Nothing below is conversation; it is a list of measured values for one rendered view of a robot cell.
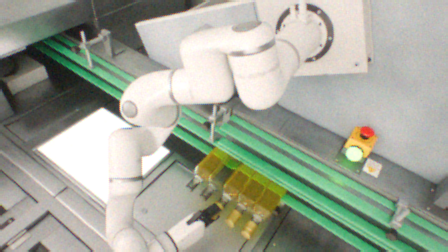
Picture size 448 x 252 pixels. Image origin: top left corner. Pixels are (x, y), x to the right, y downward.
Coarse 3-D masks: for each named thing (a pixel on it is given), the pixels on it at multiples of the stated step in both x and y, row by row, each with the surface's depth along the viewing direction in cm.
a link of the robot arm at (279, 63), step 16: (272, 48) 57; (288, 48) 66; (240, 64) 58; (256, 64) 57; (272, 64) 58; (288, 64) 65; (240, 80) 60; (256, 80) 59; (272, 80) 60; (288, 80) 65; (240, 96) 64; (256, 96) 61; (272, 96) 61
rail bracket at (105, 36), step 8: (80, 32) 119; (104, 32) 128; (96, 40) 126; (104, 40) 128; (112, 40) 131; (72, 48) 120; (80, 48) 121; (88, 48) 124; (112, 48) 133; (120, 48) 139; (88, 56) 127
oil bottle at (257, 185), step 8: (256, 176) 103; (264, 176) 103; (248, 184) 100; (256, 184) 100; (264, 184) 101; (248, 192) 98; (256, 192) 98; (240, 200) 96; (248, 200) 96; (256, 200) 98; (248, 208) 96
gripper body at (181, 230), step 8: (192, 216) 91; (176, 224) 87; (184, 224) 86; (192, 224) 86; (200, 224) 87; (168, 232) 85; (176, 232) 85; (184, 232) 85; (192, 232) 86; (200, 232) 90; (176, 240) 84; (184, 240) 85; (192, 240) 89; (176, 248) 84; (184, 248) 89
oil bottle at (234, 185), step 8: (240, 168) 104; (248, 168) 104; (232, 176) 102; (240, 176) 102; (248, 176) 102; (224, 184) 99; (232, 184) 99; (240, 184) 100; (224, 192) 99; (232, 192) 98; (240, 192) 99; (232, 200) 99
